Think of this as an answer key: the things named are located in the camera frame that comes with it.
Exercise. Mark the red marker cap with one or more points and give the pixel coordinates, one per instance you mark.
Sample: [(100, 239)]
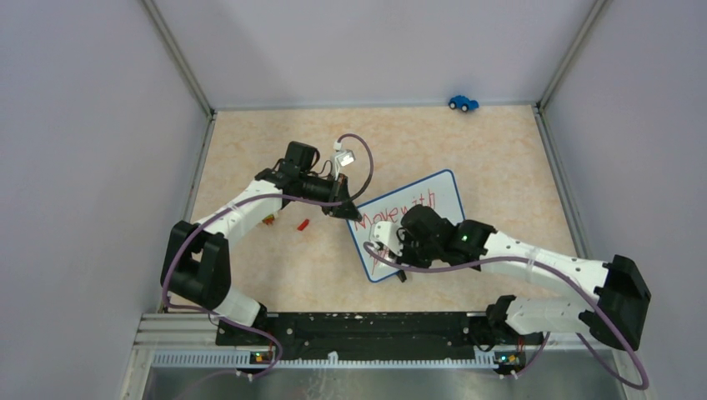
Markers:
[(303, 224)]

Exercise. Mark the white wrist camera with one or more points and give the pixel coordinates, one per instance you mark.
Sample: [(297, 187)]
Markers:
[(340, 159), (384, 236)]

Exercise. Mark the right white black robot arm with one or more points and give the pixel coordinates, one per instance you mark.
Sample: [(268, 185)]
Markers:
[(607, 300)]

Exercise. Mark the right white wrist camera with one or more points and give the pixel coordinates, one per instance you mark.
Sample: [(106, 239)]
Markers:
[(384, 236)]

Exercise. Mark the blue framed whiteboard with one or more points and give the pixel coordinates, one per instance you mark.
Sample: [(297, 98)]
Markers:
[(438, 191)]

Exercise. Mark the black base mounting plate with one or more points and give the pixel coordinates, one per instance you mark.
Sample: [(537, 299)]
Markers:
[(375, 336)]

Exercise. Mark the blue toy car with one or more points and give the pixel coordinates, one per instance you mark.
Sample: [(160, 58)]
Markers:
[(463, 104)]

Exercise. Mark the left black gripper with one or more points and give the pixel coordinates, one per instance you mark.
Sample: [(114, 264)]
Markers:
[(338, 192)]

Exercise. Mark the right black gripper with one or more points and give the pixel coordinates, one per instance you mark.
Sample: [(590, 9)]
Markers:
[(405, 236)]

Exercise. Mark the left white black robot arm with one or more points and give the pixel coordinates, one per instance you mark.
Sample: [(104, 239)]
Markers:
[(197, 261)]

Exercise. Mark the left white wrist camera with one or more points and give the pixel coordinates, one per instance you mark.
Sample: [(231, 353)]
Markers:
[(340, 159)]

